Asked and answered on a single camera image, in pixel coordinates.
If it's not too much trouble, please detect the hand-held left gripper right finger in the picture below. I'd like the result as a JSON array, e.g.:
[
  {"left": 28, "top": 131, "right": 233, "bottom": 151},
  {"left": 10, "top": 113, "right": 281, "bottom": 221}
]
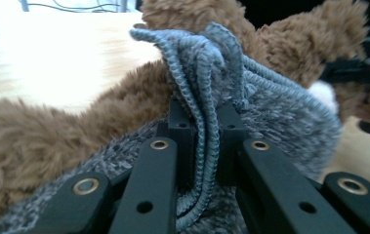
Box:
[{"left": 217, "top": 102, "right": 356, "bottom": 234}]

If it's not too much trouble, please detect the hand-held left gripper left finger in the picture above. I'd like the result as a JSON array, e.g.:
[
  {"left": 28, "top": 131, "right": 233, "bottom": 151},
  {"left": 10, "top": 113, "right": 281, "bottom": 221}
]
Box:
[{"left": 108, "top": 98, "right": 196, "bottom": 234}]

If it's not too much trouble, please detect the grey knitted cloth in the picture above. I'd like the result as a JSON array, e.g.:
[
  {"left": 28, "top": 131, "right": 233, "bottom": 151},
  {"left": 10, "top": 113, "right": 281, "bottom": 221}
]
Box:
[{"left": 0, "top": 21, "right": 343, "bottom": 234}]

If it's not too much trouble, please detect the brown teddy bear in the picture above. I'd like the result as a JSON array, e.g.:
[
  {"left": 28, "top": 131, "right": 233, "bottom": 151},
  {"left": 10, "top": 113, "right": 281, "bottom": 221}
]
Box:
[{"left": 0, "top": 0, "right": 370, "bottom": 225}]

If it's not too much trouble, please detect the black curtain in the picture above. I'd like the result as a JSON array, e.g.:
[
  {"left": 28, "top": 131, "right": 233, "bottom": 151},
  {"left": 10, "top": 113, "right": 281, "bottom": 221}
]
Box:
[{"left": 237, "top": 0, "right": 370, "bottom": 37}]

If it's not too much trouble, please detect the black cable bundle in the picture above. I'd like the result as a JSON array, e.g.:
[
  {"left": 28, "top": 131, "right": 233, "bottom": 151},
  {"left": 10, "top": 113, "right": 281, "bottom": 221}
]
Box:
[{"left": 29, "top": 0, "right": 120, "bottom": 14}]

